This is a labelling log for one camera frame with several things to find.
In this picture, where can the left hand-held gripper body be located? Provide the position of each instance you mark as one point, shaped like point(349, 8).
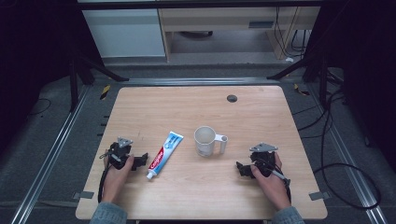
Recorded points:
point(120, 154)

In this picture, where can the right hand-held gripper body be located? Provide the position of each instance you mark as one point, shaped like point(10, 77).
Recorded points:
point(264, 158)

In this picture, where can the blue and red toothpaste tube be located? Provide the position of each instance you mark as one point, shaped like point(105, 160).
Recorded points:
point(164, 154)

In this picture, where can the person's left hand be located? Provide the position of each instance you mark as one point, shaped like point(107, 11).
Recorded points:
point(115, 183)

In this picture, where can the person's right hand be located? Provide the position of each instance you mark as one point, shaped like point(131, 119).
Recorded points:
point(274, 188)

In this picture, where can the yellow and black tape strip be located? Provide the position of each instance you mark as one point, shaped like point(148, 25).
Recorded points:
point(300, 90)
point(105, 92)

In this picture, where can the round grey table grommet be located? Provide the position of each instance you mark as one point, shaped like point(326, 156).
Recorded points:
point(232, 98)

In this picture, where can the black metal stand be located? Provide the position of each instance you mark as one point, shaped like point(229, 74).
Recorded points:
point(322, 77)
point(74, 84)

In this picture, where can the dark metal crossbar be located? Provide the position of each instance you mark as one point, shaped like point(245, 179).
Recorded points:
point(199, 81)

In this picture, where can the white cabinet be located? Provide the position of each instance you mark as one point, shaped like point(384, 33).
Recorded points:
point(124, 32)

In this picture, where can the grey metal table bracket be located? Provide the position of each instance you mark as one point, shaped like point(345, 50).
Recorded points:
point(83, 195)
point(319, 195)

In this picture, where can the aluminium floor rail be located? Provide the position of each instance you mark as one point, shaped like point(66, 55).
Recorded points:
point(351, 161)
point(46, 161)

